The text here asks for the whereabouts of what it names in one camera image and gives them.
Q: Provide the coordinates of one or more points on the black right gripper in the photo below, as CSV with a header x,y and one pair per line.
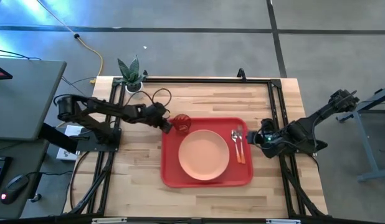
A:
x,y
264,133

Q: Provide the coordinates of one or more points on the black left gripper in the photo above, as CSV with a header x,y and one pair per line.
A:
x,y
155,115

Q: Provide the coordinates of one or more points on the translucent orange-red cup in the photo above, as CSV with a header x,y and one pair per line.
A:
x,y
182,124

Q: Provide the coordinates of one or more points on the orange round plate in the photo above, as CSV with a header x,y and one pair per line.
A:
x,y
203,155

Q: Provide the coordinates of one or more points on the red plastic tray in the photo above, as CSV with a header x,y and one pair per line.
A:
x,y
170,174

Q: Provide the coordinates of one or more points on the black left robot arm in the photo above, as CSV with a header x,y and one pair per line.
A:
x,y
99,109

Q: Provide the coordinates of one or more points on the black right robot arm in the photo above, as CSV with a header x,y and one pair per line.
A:
x,y
307,127

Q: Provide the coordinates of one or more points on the green plant in white pot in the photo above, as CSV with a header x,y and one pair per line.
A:
x,y
131,74

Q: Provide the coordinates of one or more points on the white label strip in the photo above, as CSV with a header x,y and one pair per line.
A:
x,y
283,221
109,220

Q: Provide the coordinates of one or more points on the white printed box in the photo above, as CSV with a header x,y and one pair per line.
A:
x,y
71,130

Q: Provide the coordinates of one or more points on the grey desk top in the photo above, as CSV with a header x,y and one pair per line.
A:
x,y
24,99

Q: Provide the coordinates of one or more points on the dark grey desk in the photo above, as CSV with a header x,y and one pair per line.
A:
x,y
24,155

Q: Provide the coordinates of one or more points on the small black round knob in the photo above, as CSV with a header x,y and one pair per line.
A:
x,y
35,197

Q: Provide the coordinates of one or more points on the black computer mouse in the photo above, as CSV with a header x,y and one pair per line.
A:
x,y
14,189

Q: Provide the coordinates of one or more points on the dark screen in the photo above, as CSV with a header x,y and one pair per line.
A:
x,y
0,74

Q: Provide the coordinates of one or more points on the black frame clamp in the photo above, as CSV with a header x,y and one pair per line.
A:
x,y
145,74
241,74

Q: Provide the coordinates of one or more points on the black aluminium table frame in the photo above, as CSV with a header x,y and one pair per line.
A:
x,y
208,80

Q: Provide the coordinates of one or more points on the grey metal table frame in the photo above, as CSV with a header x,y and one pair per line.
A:
x,y
367,140

